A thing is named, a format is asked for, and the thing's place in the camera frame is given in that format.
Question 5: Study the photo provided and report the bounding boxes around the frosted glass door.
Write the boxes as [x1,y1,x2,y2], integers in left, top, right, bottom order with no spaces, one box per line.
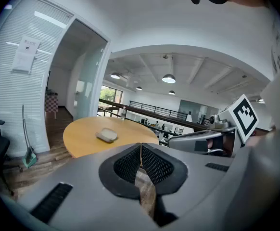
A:
[73,18,110,120]

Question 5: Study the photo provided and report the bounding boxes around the white slatted blinds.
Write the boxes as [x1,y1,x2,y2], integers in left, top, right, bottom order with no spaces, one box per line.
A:
[0,0,74,158]

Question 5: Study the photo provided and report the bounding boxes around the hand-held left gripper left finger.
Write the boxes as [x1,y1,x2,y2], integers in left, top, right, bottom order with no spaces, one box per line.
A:
[0,142,161,231]

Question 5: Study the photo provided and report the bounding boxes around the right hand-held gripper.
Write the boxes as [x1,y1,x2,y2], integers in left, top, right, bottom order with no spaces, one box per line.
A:
[168,94,260,156]

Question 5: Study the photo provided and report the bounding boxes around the green dustpan with long handle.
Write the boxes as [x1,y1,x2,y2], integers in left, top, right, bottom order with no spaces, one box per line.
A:
[22,104,38,169]

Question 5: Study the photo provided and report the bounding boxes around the white paper notice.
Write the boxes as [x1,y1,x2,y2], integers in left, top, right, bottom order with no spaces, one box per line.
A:
[11,35,41,75]

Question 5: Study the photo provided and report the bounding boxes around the person's right forearm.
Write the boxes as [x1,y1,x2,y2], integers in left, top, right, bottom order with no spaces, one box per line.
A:
[244,126,278,149]

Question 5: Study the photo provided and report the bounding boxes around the checkered cloth table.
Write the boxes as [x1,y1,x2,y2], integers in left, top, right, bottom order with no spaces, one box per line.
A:
[45,92,59,119]

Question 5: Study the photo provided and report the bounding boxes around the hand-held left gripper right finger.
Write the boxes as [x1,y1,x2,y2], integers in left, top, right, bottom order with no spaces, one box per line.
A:
[141,142,234,228]

